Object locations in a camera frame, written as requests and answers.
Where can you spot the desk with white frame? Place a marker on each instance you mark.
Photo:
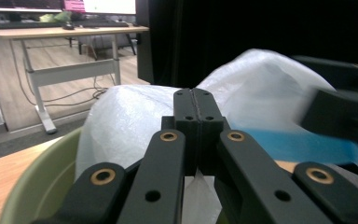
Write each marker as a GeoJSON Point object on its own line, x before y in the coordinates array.
{"type": "Point", "coordinates": [74, 70]}

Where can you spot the green plastic bin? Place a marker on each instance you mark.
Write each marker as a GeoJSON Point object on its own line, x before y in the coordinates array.
{"type": "Point", "coordinates": [43, 186]}

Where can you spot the white plastic bag blue band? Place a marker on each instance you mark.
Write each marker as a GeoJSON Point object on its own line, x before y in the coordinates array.
{"type": "Point", "coordinates": [130, 124]}

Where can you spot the dark curtain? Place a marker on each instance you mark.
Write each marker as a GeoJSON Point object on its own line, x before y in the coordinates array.
{"type": "Point", "coordinates": [261, 28]}

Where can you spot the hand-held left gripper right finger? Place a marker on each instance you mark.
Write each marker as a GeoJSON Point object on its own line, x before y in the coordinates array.
{"type": "Point", "coordinates": [206, 105]}

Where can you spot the black keyboard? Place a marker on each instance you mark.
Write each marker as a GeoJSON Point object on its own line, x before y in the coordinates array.
{"type": "Point", "coordinates": [101, 23]}
{"type": "Point", "coordinates": [21, 25]}

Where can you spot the light green object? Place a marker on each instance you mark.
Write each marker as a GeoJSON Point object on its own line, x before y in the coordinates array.
{"type": "Point", "coordinates": [57, 17]}

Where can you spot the computer monitor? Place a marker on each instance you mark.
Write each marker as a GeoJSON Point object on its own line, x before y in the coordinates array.
{"type": "Point", "coordinates": [108, 6]}
{"type": "Point", "coordinates": [18, 4]}

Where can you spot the black computer mouse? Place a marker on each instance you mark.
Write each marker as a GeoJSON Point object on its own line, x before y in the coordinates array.
{"type": "Point", "coordinates": [68, 27]}

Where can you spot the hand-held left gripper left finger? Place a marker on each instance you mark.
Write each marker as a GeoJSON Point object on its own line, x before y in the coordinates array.
{"type": "Point", "coordinates": [185, 105]}

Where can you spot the dark chair legs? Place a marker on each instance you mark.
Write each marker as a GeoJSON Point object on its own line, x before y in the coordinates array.
{"type": "Point", "coordinates": [91, 51]}

